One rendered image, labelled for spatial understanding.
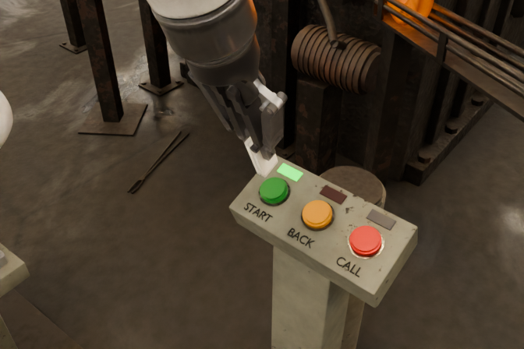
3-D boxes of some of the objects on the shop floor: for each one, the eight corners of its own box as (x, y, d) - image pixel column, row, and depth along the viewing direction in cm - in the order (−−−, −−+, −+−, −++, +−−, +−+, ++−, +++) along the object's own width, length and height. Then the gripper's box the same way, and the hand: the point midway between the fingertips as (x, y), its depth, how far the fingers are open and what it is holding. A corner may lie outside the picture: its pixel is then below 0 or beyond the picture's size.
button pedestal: (277, 361, 120) (284, 143, 82) (369, 431, 108) (429, 214, 70) (229, 416, 110) (211, 199, 72) (324, 499, 98) (365, 291, 60)
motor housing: (306, 170, 172) (317, 15, 139) (366, 200, 161) (392, 39, 128) (282, 191, 164) (287, 31, 131) (342, 224, 153) (364, 58, 120)
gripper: (290, 27, 50) (323, 167, 69) (192, -6, 57) (248, 129, 75) (241, 81, 47) (290, 210, 66) (145, 39, 54) (214, 167, 73)
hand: (261, 153), depth 68 cm, fingers closed
